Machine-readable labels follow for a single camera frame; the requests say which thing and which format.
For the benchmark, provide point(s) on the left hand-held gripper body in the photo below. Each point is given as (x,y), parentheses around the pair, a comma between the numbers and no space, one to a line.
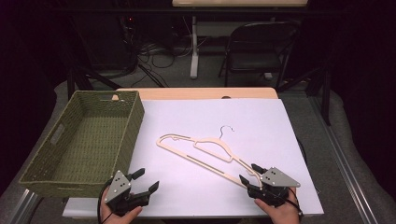
(118,186)

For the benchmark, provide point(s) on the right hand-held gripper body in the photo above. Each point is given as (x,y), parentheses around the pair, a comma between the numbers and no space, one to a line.
(275,183)

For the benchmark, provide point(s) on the cream plastic clothes hanger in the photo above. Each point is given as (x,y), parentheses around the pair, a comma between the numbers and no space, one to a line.
(214,140)

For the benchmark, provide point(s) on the green woven basket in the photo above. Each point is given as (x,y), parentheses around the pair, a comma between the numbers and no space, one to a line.
(87,140)

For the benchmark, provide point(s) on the person's left hand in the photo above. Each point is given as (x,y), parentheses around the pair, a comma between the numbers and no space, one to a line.
(120,218)

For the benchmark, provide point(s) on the person's right hand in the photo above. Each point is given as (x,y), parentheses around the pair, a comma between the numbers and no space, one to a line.
(281,215)

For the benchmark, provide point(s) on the white table sheet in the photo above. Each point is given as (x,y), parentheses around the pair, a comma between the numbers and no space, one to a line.
(202,118)

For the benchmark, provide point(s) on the black metal stand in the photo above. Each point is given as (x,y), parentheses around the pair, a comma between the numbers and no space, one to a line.
(325,93)
(82,77)

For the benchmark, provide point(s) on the black folding chair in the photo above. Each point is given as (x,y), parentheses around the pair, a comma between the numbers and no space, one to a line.
(264,34)

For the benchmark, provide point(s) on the white-legged desk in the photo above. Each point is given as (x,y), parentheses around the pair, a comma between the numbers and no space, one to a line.
(194,46)

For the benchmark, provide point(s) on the aluminium rail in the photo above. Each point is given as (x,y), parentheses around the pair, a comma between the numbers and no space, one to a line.
(21,208)
(345,161)

